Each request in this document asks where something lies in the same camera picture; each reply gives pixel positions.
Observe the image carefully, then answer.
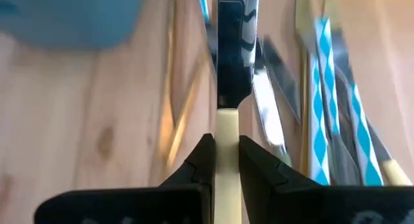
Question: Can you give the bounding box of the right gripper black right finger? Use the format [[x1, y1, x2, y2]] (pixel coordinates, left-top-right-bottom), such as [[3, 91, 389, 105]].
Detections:
[[239, 135, 414, 224]]

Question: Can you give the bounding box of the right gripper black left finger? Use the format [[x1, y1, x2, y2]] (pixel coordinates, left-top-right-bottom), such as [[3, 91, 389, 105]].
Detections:
[[34, 133, 217, 224]]

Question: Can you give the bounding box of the dark teal plastic bin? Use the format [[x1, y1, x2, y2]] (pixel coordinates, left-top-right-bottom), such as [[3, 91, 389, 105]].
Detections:
[[0, 0, 147, 52]]

